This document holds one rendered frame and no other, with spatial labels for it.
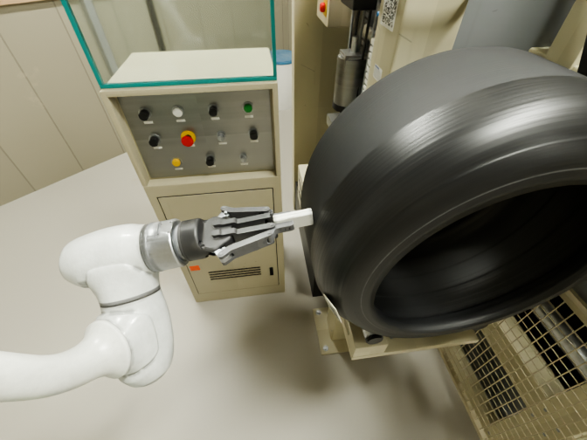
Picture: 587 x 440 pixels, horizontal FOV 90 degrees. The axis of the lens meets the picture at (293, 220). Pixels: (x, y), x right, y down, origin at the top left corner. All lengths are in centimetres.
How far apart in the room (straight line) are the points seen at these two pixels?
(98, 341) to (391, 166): 51
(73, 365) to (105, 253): 17
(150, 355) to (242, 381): 114
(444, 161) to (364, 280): 22
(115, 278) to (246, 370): 124
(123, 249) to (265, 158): 79
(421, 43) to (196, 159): 86
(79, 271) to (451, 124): 60
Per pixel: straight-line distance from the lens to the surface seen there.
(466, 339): 102
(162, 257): 55
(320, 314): 182
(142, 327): 59
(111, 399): 189
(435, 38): 76
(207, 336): 184
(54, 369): 55
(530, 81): 51
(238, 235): 53
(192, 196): 129
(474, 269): 95
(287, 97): 385
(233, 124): 115
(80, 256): 60
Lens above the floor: 163
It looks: 45 degrees down
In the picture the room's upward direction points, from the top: straight up
